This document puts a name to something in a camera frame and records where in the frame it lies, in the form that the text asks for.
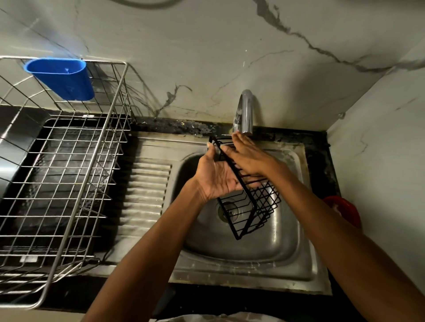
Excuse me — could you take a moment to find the person's left hand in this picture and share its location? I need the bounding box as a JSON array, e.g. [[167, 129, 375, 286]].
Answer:
[[192, 142, 266, 203]]

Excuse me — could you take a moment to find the person's patterned clothing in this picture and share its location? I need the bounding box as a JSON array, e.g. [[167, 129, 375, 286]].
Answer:
[[156, 312, 283, 322]]

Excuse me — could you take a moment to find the stainless steel sink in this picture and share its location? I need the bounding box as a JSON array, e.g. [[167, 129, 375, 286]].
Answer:
[[83, 131, 332, 296]]

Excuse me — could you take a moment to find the person's left forearm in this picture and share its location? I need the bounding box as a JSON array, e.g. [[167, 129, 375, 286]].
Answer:
[[81, 180, 208, 322]]

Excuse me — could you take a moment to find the round sink drain strainer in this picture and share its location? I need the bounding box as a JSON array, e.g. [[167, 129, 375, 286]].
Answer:
[[217, 201, 240, 223]]

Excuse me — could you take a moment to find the red and green bowl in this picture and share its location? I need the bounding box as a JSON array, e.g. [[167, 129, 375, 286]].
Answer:
[[322, 195, 362, 229]]

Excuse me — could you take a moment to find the chrome sink faucet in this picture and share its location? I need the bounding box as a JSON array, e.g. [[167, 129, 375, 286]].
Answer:
[[232, 89, 255, 136]]

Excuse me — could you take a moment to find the steel wire dish rack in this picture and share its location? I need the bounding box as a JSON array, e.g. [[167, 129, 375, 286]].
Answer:
[[0, 55, 133, 310]]

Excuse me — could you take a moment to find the black wire basket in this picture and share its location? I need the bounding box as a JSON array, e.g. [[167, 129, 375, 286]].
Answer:
[[208, 134, 282, 241]]

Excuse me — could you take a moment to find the blue plastic cutlery holder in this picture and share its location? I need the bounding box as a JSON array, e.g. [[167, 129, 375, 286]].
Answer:
[[23, 58, 95, 101]]

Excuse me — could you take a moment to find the person's right forearm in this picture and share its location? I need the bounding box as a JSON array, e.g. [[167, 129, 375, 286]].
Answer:
[[274, 169, 425, 322]]

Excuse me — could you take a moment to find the person's right hand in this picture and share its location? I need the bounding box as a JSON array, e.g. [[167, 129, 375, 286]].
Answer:
[[220, 131, 293, 186]]

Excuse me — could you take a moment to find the dark steel drip tray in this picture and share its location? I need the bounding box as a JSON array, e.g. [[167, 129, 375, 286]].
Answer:
[[0, 106, 128, 266]]

